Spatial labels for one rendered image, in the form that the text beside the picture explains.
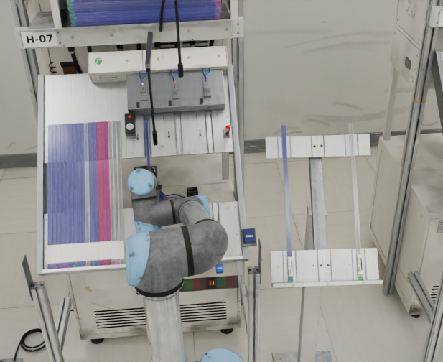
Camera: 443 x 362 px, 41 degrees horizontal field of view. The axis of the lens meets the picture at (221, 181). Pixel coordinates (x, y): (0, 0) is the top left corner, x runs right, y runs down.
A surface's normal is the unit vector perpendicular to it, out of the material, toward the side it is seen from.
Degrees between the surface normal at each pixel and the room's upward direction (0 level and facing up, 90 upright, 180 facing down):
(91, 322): 90
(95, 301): 90
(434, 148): 0
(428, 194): 0
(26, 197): 0
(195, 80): 43
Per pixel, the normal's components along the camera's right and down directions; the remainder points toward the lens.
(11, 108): 0.07, 0.53
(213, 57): 0.03, -0.25
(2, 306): -0.03, -0.84
